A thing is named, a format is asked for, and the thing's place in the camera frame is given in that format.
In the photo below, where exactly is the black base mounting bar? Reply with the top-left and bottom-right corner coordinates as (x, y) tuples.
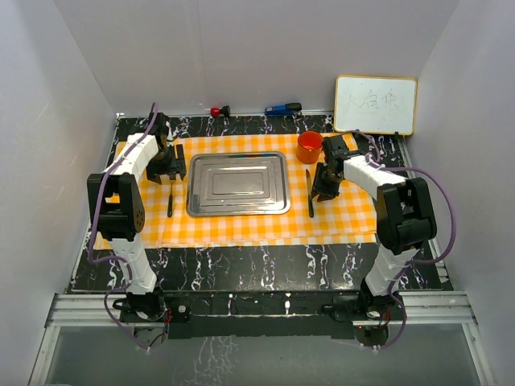
(114, 291), (402, 340)

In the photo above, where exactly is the silver fork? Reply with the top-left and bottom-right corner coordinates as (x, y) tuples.
(167, 175), (176, 218)

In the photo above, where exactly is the red black knob tool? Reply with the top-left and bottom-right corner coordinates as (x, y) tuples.
(210, 105), (230, 117)

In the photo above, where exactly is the yellow checkered tablecloth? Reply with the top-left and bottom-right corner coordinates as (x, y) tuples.
(94, 132), (379, 250)

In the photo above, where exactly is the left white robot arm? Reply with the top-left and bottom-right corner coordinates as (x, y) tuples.
(87, 106), (187, 321)

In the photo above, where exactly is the orange translucent cup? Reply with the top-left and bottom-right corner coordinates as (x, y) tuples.
(296, 131), (323, 164)

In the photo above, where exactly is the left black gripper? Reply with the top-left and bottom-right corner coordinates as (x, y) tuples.
(148, 145), (185, 185)

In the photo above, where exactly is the aluminium frame rail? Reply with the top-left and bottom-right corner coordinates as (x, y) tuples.
(29, 290), (496, 385)

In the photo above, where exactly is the black handled table knife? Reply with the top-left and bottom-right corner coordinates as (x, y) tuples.
(305, 169), (315, 218)

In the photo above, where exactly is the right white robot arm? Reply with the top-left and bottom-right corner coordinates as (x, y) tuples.
(308, 134), (437, 320)

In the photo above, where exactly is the small whiteboard yellow frame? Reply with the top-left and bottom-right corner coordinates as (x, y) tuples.
(333, 75), (418, 136)

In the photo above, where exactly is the silver metal tray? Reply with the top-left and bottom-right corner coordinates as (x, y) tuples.
(186, 151), (290, 217)

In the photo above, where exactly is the blue marker pen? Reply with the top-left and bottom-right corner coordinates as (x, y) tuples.
(264, 102), (303, 117)

